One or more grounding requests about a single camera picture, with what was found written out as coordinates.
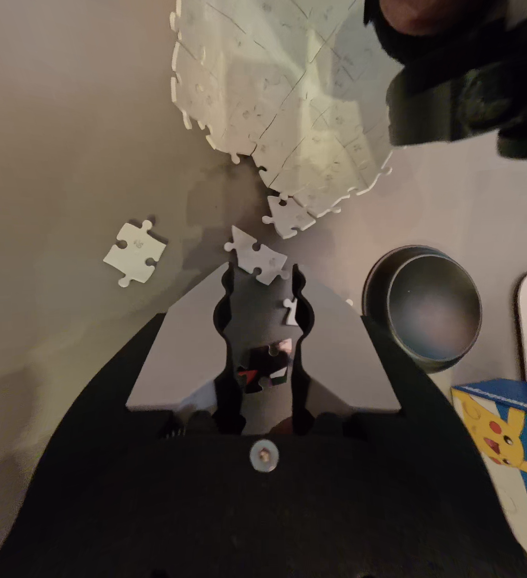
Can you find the black round ball stand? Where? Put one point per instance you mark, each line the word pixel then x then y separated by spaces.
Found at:
pixel 430 316

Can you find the joined pair of puzzle pieces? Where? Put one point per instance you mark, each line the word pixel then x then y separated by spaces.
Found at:
pixel 256 257

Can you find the blue cartoon puzzle box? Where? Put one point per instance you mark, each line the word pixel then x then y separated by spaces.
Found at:
pixel 516 451

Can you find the person's left hand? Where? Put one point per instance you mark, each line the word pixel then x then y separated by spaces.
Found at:
pixel 421 16

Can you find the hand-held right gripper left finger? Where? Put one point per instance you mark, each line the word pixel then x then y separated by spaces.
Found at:
pixel 177 361

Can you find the colourful puzzle piece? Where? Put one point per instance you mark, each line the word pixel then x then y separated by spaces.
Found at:
pixel 265 361

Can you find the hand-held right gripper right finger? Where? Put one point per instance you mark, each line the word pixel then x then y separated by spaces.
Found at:
pixel 349 361

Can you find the partly built puzzle ball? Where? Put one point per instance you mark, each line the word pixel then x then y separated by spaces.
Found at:
pixel 281 90

